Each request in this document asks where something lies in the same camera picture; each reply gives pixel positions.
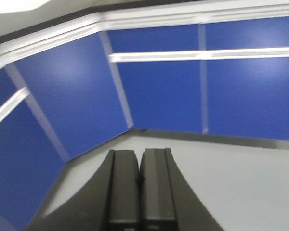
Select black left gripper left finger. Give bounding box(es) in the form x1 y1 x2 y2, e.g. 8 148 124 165
25 150 140 231

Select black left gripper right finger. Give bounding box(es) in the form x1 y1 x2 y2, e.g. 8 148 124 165
140 148 223 231

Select blue lab cabinets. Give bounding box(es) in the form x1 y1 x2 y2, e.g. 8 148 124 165
0 0 289 231

